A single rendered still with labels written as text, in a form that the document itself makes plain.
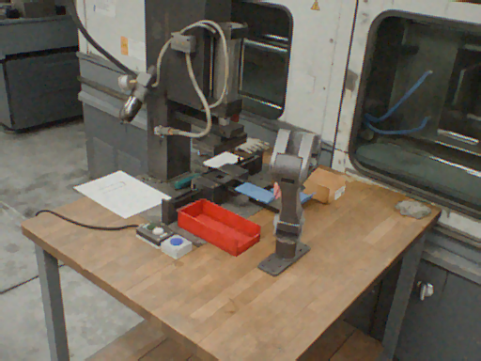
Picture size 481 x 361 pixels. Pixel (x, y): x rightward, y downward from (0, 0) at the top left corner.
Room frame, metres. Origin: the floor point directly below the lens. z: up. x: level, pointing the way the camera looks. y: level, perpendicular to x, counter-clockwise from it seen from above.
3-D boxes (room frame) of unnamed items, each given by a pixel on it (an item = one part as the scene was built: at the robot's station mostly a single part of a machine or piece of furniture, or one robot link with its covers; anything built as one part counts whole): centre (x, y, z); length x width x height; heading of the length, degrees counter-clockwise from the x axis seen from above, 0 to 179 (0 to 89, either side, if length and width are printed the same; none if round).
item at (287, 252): (1.30, -0.15, 0.94); 0.20 x 0.07 x 0.08; 143
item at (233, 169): (1.67, 0.07, 0.98); 0.20 x 0.10 x 0.01; 143
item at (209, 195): (1.67, 0.07, 0.94); 0.20 x 0.10 x 0.07; 143
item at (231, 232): (1.41, 0.06, 0.93); 0.25 x 0.12 x 0.06; 53
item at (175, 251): (1.30, 0.18, 0.90); 0.07 x 0.07 x 0.06; 53
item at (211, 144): (1.70, 0.13, 1.22); 0.26 x 0.18 x 0.30; 53
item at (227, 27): (1.66, 0.07, 1.37); 0.11 x 0.09 x 0.30; 143
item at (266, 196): (1.54, -0.07, 1.00); 0.15 x 0.07 x 0.03; 55
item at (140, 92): (1.74, 0.37, 1.25); 0.19 x 0.07 x 0.19; 143
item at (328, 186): (1.78, -0.27, 0.93); 0.25 x 0.13 x 0.08; 53
